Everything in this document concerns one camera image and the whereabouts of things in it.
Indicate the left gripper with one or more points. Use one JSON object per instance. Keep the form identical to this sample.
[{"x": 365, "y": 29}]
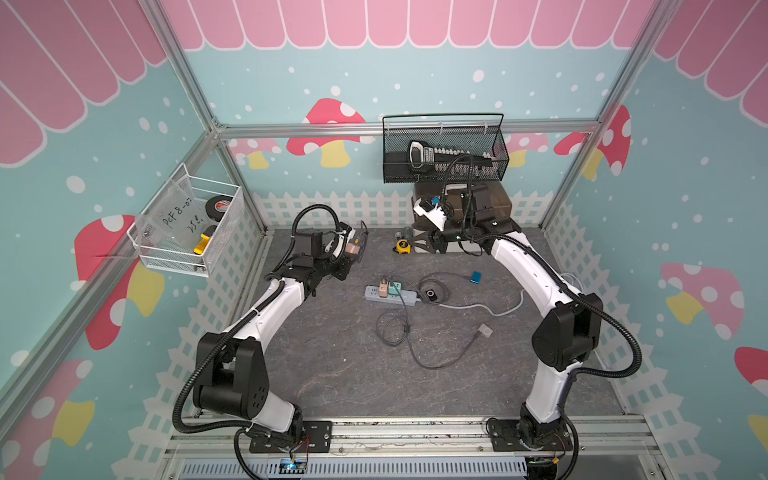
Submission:
[{"x": 348, "y": 259}]

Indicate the socket bit set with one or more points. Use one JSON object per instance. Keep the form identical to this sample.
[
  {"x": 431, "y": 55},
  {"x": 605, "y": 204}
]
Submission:
[{"x": 425, "y": 158}]

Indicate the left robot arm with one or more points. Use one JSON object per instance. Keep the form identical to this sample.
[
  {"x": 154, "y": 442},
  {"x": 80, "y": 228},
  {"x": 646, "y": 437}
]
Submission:
[{"x": 230, "y": 386}]

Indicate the white toolbox brown lid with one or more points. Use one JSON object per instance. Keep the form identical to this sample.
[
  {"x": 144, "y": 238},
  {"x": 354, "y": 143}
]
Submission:
[{"x": 480, "y": 209}]

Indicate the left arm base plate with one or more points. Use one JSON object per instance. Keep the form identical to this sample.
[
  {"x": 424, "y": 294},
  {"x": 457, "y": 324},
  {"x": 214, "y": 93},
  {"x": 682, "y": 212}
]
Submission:
[{"x": 311, "y": 436}]

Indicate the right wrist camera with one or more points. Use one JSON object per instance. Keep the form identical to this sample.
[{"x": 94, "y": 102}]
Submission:
[{"x": 433, "y": 211}]

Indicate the black wire mesh basket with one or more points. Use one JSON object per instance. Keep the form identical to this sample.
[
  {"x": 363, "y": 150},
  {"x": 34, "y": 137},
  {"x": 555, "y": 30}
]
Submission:
[{"x": 474, "y": 132}]

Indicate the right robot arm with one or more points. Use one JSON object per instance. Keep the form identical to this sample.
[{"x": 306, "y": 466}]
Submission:
[{"x": 571, "y": 320}]

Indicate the yellow tool in bin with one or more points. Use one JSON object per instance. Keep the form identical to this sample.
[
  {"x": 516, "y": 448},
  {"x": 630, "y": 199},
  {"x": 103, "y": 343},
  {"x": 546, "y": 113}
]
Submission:
[{"x": 202, "y": 244}]

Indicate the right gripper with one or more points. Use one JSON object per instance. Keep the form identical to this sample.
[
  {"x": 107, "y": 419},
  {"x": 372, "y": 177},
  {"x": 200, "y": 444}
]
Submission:
[{"x": 438, "y": 242}]

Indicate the yellow tape measure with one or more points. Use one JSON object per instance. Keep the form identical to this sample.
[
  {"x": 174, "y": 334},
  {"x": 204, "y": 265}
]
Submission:
[{"x": 402, "y": 246}]

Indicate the silver mp3 player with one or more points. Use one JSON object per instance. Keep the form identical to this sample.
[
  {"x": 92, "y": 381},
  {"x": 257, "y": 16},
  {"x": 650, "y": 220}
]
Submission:
[{"x": 485, "y": 330}]

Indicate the white power strip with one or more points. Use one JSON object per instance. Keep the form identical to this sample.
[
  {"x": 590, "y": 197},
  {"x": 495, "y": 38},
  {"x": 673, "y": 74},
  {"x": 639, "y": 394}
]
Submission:
[{"x": 404, "y": 297}]

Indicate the brown grey plug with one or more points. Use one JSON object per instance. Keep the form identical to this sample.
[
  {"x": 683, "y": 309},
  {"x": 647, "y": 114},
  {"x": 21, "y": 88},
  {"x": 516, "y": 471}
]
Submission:
[{"x": 353, "y": 248}]

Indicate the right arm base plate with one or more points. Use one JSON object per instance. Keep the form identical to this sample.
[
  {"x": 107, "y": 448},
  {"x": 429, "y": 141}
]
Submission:
[{"x": 527, "y": 435}]

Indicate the teal USB charger adapter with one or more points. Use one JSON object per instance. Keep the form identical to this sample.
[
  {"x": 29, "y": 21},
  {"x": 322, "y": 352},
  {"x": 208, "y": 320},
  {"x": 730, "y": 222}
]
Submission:
[{"x": 394, "y": 289}]

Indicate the clear plastic wall bin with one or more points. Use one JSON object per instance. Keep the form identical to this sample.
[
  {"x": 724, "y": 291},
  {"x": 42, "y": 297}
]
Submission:
[{"x": 165, "y": 233}]

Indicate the black electrical tape roll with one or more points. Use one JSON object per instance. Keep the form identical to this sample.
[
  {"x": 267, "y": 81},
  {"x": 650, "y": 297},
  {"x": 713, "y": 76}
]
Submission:
[{"x": 216, "y": 207}]

